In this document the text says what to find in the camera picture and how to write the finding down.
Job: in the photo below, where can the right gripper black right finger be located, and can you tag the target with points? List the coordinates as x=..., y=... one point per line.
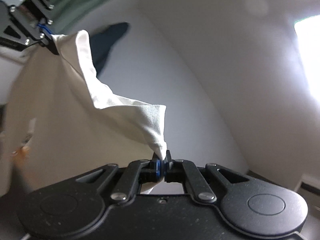
x=188, y=174

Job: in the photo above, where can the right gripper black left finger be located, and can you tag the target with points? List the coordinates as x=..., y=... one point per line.
x=133, y=177

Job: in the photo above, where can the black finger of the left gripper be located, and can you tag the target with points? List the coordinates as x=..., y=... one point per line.
x=47, y=39

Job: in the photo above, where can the white cloth garment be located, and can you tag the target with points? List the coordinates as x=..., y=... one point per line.
x=61, y=121

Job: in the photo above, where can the dark teal hanging jacket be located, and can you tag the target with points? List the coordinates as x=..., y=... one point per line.
x=103, y=41

